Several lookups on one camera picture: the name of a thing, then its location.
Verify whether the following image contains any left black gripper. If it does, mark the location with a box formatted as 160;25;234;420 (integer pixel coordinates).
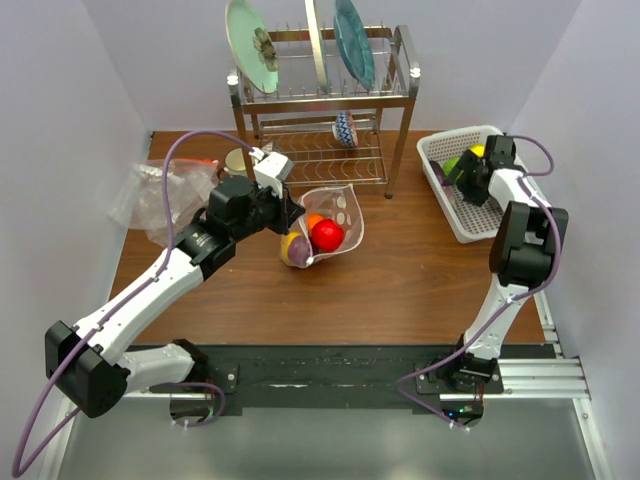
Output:
231;179;305;242

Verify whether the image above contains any orange tangerine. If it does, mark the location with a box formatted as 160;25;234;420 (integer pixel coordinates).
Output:
306;214;324;232

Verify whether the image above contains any purple onion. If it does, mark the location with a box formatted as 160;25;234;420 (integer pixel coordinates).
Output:
287;235;313;268

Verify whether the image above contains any red apple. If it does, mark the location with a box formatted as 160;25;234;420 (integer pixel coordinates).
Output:
311;218;345;252

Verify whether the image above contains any polka dot zip bag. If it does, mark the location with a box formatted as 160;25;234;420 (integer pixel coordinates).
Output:
289;184;364;268

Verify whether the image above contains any yellow round fruit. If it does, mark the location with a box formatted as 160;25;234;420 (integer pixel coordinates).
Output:
280;232;302;265

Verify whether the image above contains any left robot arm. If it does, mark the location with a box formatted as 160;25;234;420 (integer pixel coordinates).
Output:
45;173;305;418

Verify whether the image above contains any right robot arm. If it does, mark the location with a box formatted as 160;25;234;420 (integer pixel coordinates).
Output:
439;135;569;393

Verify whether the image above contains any clear orange-zip plastic bag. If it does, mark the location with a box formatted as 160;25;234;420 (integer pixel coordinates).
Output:
108;158;219;247

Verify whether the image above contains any green bumpy fruit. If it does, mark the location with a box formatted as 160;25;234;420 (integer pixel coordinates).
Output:
442;157;460;177

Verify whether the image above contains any yellow lemon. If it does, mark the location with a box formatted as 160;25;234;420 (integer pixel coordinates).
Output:
470;144;485;157

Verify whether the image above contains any purple eggplant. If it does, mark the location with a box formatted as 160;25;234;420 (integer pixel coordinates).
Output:
429;161;456;208

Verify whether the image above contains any white plastic basket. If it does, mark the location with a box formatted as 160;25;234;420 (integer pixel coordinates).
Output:
416;125;503;244

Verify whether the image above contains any cream enamel mug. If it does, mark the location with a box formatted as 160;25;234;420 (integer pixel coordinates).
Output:
217;148;247;179

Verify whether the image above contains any brown patterned bowl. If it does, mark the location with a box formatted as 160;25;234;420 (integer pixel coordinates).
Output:
259;142;276;156

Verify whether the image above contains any steel dish rack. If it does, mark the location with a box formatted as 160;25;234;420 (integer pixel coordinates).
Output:
227;25;421;198

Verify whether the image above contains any blue patterned bowl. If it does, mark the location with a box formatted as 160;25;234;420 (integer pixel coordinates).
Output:
332;111;358;148

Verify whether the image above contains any mint green flower plate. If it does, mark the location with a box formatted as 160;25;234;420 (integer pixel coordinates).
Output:
225;0;280;94

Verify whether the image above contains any teal blue plate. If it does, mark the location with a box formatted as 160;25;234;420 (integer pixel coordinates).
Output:
333;0;375;91

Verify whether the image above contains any beige edge-on plate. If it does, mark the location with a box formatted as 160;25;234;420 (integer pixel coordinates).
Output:
304;0;330;95

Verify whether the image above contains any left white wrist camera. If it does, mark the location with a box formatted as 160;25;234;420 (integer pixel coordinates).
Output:
253;152;293;199

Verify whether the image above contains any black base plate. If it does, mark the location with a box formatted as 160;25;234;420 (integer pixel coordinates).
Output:
144;342;506;419

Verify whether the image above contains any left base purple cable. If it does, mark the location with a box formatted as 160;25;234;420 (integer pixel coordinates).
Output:
169;380;226;429

